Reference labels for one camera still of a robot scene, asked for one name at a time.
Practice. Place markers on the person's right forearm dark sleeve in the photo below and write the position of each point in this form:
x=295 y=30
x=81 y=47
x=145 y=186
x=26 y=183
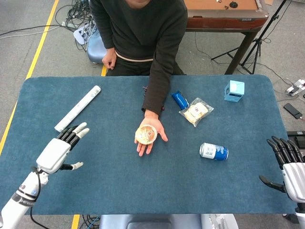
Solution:
x=106 y=35

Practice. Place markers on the yellow jelly cup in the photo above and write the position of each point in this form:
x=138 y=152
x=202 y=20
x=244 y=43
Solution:
x=145 y=134

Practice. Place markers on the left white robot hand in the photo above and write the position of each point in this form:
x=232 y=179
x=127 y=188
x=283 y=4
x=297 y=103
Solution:
x=53 y=153

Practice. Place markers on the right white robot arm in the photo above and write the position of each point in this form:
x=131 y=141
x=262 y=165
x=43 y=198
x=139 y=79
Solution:
x=300 y=208

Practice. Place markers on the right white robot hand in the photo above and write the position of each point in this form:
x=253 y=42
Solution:
x=295 y=176

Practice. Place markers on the clear bag of bread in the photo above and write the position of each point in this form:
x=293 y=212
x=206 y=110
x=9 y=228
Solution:
x=196 y=112

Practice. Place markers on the blue and white can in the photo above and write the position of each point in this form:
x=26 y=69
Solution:
x=214 y=152

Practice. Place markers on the blue table cloth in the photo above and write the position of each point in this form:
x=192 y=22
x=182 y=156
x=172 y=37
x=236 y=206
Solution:
x=119 y=181

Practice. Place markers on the white rolled paper tube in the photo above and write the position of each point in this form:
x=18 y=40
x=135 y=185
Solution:
x=77 y=109

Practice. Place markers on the white power strip with plugs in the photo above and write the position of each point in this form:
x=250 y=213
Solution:
x=296 y=87

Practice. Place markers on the person's left hand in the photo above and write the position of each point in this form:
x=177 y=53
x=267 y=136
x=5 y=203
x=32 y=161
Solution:
x=160 y=128

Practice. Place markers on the black tripod stand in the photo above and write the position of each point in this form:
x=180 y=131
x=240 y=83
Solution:
x=258 y=43

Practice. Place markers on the person's left forearm dark sleeve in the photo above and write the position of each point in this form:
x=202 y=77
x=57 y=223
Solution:
x=157 y=95

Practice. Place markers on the blue snack packet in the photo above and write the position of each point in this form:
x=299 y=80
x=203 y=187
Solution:
x=180 y=100

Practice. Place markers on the person's right hand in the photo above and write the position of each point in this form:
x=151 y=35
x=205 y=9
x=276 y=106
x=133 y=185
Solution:
x=109 y=59

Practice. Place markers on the brown wooden game table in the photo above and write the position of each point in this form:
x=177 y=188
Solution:
x=226 y=16

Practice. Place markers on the person's torso dark sweater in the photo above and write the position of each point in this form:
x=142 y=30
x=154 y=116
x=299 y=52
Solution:
x=143 y=28

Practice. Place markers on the light blue carton box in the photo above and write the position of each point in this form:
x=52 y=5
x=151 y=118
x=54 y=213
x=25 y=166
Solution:
x=234 y=91

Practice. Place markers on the blue-grey stool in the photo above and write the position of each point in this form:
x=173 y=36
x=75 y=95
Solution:
x=95 y=51

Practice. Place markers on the black phone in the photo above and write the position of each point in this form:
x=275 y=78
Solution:
x=293 y=111

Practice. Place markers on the black device case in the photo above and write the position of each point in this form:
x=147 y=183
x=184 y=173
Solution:
x=296 y=137

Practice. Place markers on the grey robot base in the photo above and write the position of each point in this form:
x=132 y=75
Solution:
x=190 y=221

